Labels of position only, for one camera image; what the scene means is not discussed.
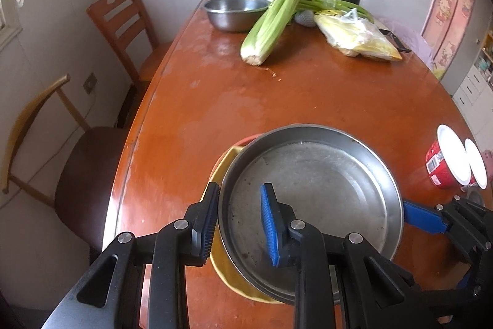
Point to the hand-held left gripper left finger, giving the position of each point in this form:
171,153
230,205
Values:
208,221

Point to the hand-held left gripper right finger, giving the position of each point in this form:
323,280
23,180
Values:
270,232

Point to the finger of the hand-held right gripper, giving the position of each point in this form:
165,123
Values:
423,219

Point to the yellow plate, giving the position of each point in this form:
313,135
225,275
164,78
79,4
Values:
231,279

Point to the shallow steel pan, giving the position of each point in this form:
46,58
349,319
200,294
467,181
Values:
327,190

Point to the white bowl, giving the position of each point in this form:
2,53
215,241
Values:
475,163

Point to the salmon plastic plate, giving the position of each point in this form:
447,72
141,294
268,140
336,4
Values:
246,140

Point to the red bowl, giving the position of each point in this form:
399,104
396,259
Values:
437,163

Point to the chair with brown seat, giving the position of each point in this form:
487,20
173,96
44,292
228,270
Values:
92,175

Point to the white shelf cabinet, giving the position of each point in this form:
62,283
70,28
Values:
475,94

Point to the purple cloth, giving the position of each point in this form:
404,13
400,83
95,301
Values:
420,43

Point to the black kitchen peeler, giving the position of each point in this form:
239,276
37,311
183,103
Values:
396,40

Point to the bagged corn cobs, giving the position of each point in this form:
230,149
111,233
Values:
358,38

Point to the celery bunch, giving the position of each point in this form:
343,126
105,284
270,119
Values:
269,24

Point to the large steel bowl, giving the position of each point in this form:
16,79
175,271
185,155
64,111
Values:
231,15

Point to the pink cartoon door curtain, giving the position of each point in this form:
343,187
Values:
448,5

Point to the fruit in white foam net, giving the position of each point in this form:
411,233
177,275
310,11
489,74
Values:
305,18

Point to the orange wooden chair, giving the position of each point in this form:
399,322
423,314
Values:
115,16

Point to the green vegetable stems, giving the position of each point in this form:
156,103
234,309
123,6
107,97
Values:
331,4

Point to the wall power outlet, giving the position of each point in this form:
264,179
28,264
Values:
90,83

